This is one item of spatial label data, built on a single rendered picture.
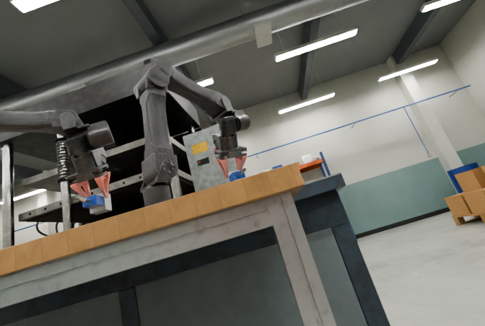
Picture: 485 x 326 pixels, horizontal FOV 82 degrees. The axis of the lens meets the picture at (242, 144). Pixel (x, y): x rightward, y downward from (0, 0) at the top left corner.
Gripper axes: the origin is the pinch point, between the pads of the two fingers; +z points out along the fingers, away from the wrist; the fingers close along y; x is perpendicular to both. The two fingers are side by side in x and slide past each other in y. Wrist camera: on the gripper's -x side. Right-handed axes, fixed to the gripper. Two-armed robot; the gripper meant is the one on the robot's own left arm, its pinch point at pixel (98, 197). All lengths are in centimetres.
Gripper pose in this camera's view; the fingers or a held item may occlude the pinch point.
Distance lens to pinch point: 98.7
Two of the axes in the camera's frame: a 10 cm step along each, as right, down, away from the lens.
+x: 0.5, 1.5, -9.9
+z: 2.8, 9.5, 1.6
